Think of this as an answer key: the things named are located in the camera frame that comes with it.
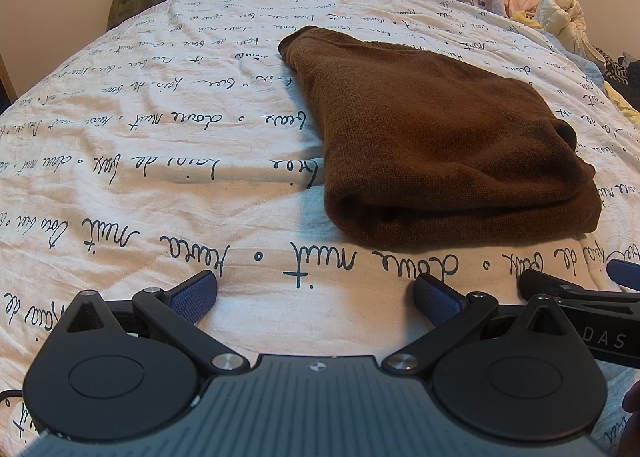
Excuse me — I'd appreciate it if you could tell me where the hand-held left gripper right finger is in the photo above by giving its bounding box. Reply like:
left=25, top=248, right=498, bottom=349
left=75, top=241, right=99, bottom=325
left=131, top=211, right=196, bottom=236
left=382, top=273, right=568, bottom=379

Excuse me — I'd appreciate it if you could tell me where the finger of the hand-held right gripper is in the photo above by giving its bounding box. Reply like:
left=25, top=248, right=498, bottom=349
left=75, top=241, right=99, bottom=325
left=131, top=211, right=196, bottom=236
left=606, top=258, right=640, bottom=289
left=519, top=269, right=640, bottom=309

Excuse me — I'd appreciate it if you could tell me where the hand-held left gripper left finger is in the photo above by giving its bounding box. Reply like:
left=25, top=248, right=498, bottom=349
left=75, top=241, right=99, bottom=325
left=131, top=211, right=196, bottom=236
left=65, top=271, right=249, bottom=379

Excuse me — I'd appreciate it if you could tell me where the brown knit sweater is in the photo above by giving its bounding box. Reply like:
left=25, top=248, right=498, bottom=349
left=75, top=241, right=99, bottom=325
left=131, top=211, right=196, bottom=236
left=277, top=24, right=603, bottom=253

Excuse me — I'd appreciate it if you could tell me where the person's right hand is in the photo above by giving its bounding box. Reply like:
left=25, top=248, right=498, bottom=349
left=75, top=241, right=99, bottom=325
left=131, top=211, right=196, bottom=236
left=621, top=379, right=640, bottom=419

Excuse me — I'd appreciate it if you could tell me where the white printed blanket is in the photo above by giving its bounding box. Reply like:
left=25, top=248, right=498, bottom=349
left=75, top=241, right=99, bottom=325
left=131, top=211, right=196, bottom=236
left=0, top=0, right=640, bottom=457

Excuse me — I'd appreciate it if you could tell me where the pale yellow cloth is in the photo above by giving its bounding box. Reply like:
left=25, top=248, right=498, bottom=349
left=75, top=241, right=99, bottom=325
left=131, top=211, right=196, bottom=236
left=602, top=82, right=640, bottom=125

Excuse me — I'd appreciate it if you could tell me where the dark navy garment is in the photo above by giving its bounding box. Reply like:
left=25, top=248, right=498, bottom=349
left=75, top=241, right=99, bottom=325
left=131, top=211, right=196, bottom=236
left=620, top=52, right=640, bottom=88

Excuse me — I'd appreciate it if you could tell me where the black white zigzag cloth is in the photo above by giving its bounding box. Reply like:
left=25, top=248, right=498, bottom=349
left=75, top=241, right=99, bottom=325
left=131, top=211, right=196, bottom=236
left=590, top=44, right=628, bottom=84

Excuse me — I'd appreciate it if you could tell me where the light blue cloth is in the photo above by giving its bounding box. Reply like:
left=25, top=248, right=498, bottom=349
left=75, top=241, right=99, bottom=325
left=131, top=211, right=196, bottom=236
left=545, top=30, right=603, bottom=85

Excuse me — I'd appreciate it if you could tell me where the cream puffer jacket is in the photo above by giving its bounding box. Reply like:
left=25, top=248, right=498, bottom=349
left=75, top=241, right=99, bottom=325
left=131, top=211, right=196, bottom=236
left=532, top=0, right=591, bottom=60

